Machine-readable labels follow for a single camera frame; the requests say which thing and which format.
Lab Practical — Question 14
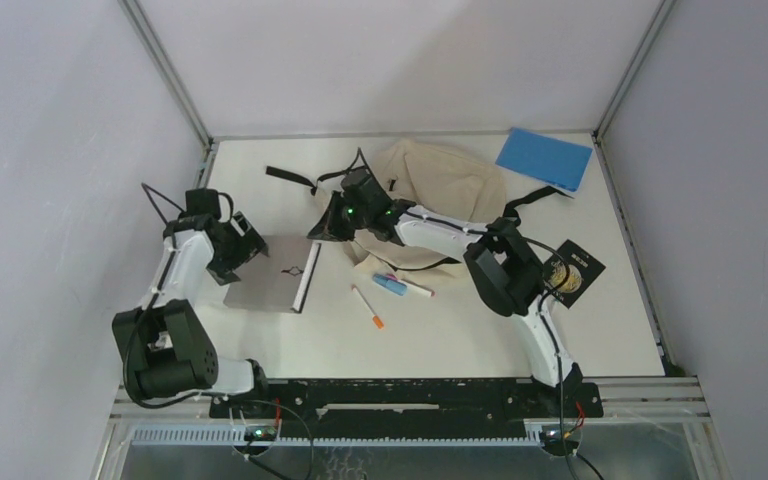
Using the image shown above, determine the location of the orange capped white marker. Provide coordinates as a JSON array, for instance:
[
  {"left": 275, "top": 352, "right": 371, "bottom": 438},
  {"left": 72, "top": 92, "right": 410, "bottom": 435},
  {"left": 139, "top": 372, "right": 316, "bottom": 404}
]
[{"left": 351, "top": 285, "right": 385, "bottom": 330}]

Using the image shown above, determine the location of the blue notebook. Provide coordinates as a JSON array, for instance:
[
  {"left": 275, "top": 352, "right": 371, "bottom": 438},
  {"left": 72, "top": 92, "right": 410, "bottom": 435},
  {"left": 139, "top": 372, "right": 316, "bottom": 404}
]
[{"left": 496, "top": 128, "right": 593, "bottom": 195}]

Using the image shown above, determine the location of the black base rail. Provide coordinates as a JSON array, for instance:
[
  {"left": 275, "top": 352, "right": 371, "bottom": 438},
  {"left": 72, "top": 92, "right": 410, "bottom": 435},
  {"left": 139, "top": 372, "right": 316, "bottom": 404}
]
[{"left": 209, "top": 377, "right": 604, "bottom": 442}]

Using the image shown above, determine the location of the grey hardcover book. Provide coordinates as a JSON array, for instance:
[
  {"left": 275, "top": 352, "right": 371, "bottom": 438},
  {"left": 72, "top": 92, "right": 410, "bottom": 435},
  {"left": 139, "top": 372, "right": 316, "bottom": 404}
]
[{"left": 223, "top": 235, "right": 321, "bottom": 314}]

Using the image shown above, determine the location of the blue glue stick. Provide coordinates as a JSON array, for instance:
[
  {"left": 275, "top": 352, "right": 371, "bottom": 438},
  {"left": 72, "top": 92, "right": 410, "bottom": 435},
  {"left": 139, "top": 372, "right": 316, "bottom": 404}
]
[{"left": 372, "top": 274, "right": 407, "bottom": 296}]

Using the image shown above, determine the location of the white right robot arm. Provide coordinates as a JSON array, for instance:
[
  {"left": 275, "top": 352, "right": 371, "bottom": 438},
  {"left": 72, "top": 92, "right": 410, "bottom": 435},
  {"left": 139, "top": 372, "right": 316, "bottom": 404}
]
[{"left": 308, "top": 167, "right": 583, "bottom": 416}]

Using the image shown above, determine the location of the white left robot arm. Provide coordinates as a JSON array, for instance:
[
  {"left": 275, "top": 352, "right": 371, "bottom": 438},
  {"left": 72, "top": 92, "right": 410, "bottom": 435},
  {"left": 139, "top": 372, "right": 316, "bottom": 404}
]
[{"left": 112, "top": 188, "right": 273, "bottom": 417}]

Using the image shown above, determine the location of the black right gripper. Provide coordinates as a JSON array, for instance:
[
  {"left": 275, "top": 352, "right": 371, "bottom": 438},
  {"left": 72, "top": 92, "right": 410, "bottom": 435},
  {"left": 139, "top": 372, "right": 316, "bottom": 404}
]
[{"left": 308, "top": 191, "right": 371, "bottom": 243}]

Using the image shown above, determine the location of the pink capped white marker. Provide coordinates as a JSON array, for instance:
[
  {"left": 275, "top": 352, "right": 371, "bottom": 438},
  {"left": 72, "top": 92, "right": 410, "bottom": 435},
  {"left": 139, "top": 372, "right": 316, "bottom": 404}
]
[{"left": 387, "top": 274, "right": 435, "bottom": 298}]

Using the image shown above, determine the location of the black card with gold emblem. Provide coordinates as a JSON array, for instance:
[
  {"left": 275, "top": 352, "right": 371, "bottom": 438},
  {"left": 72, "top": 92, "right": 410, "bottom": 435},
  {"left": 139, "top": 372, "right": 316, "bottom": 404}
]
[{"left": 544, "top": 240, "right": 606, "bottom": 309}]

